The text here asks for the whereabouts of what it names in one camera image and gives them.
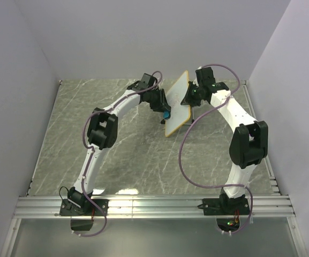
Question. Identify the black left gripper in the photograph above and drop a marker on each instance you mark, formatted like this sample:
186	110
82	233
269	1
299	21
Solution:
163	105

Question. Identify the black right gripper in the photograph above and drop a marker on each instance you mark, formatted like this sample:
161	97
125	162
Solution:
187	100

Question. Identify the yellow framed whiteboard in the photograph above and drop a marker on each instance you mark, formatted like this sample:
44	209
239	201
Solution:
179	114

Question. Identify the blue whiteboard eraser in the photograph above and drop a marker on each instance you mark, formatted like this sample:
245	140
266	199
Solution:
166	115

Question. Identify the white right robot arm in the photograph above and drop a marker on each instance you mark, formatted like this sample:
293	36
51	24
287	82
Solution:
248	147

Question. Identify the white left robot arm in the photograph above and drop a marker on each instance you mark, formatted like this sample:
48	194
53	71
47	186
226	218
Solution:
100	133

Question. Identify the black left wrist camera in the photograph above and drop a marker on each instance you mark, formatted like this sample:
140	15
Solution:
146	81

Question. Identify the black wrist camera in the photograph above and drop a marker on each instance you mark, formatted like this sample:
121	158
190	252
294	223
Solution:
205	76
146	81

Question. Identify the metal wire easel stand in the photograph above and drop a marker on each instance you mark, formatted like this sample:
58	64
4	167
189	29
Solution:
188	123

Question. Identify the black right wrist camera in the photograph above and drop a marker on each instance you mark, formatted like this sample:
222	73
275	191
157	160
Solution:
205	76

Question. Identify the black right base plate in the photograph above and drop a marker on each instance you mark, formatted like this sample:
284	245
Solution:
224	206

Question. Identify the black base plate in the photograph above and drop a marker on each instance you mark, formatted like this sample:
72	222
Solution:
68	208
224	206

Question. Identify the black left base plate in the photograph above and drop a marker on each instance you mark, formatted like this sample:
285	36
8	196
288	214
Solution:
68	208

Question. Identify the aluminium mounting rail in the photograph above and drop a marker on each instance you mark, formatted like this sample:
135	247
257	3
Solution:
146	206

